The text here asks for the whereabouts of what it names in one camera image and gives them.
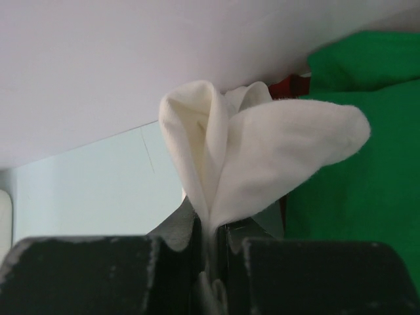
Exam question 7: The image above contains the white plastic bin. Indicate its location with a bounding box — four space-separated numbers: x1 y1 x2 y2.
0 190 13 261

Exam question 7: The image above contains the green folded t-shirt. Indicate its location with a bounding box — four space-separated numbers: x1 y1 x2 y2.
283 30 420 263

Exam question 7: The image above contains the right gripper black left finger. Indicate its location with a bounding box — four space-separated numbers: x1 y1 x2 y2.
1 200 201 314

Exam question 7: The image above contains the white t-shirt with robot print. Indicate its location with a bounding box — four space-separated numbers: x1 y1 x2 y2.
159 81 371 314

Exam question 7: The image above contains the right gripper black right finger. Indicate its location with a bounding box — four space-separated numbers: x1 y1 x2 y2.
216 196 416 315

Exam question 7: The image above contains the red folded t-shirt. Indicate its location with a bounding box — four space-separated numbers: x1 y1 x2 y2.
268 74 311 99

